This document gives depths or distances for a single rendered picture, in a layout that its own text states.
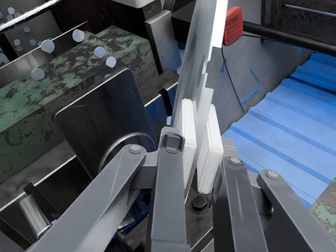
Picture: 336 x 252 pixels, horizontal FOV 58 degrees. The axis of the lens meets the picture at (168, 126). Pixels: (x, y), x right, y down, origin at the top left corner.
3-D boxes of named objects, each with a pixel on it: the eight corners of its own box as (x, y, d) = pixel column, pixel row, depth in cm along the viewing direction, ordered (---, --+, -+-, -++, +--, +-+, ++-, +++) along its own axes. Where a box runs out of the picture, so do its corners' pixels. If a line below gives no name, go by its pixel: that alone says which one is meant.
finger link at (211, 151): (210, 148, 16) (224, 151, 16) (204, 102, 22) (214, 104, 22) (197, 194, 17) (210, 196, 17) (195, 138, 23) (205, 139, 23)
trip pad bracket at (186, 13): (136, 6, 73) (193, 24, 60) (166, -11, 76) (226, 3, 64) (143, 29, 77) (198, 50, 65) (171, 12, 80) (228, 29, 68)
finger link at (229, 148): (223, 181, 15) (283, 193, 15) (215, 134, 19) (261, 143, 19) (215, 205, 15) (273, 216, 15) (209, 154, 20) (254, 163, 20)
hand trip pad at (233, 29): (195, 10, 63) (223, 18, 59) (215, -2, 66) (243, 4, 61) (200, 40, 68) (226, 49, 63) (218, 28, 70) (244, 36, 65)
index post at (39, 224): (16, 203, 53) (36, 240, 47) (31, 192, 54) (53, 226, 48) (24, 211, 55) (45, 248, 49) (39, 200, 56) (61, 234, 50)
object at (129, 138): (19, 84, 50) (52, 118, 41) (90, 43, 55) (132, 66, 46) (81, 174, 67) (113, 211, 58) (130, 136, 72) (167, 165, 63)
